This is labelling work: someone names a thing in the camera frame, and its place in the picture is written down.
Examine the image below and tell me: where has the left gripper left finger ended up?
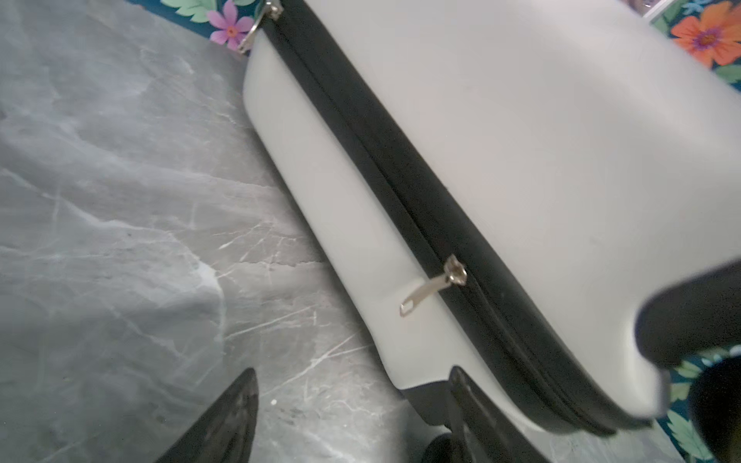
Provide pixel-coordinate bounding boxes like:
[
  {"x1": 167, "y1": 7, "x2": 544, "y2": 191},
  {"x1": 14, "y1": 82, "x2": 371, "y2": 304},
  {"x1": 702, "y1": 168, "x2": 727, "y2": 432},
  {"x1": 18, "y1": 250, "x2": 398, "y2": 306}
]
[{"x1": 156, "y1": 368, "x2": 259, "y2": 463}]

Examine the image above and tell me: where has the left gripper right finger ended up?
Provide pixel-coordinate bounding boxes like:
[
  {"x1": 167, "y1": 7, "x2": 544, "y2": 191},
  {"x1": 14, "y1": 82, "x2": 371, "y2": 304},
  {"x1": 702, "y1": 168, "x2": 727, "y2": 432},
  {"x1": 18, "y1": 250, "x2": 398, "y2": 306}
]
[{"x1": 448, "y1": 366, "x2": 548, "y2": 463}]

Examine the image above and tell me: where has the black suitcase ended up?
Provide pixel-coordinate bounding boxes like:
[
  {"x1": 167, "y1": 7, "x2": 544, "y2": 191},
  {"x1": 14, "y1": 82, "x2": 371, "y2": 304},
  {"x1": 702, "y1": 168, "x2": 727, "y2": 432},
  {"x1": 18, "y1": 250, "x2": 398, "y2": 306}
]
[{"x1": 240, "y1": 1, "x2": 740, "y2": 462}]

